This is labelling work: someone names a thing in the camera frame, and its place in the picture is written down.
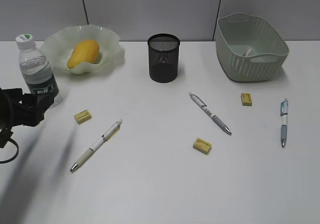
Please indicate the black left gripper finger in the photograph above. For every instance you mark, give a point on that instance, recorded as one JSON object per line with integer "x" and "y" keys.
{"x": 45, "y": 100}

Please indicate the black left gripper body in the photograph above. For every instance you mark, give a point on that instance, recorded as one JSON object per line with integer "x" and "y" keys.
{"x": 18, "y": 108}

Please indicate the clear water bottle green label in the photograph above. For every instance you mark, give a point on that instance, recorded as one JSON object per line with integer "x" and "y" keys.
{"x": 36, "y": 69}

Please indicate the yellow mango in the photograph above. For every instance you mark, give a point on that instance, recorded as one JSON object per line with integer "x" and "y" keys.
{"x": 85, "y": 51}

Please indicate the white pen beige grip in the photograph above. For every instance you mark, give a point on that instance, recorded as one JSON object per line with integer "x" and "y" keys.
{"x": 102, "y": 139}

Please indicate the white pen grey grip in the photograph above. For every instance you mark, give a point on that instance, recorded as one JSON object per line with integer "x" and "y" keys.
{"x": 212, "y": 116}

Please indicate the waste paper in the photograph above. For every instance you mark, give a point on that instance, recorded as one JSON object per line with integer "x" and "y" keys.
{"x": 246, "y": 54}

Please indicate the blue clip pen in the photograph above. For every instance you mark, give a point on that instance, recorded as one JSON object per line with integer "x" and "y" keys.
{"x": 284, "y": 109}

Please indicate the yellow eraser near bottle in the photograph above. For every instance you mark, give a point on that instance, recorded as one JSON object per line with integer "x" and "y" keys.
{"x": 82, "y": 116}

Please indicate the pale green wavy plate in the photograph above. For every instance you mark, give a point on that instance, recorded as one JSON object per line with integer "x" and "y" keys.
{"x": 58, "y": 47}

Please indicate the black mesh pen holder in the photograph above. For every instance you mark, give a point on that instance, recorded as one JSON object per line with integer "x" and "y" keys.
{"x": 163, "y": 57}

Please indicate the yellow eraser front centre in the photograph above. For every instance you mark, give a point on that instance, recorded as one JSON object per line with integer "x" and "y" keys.
{"x": 202, "y": 146}

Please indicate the yellow eraser near basket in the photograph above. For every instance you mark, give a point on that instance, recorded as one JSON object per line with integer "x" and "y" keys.
{"x": 246, "y": 99}

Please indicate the pale green woven basket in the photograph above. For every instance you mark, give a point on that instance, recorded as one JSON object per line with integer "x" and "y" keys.
{"x": 235, "y": 34}

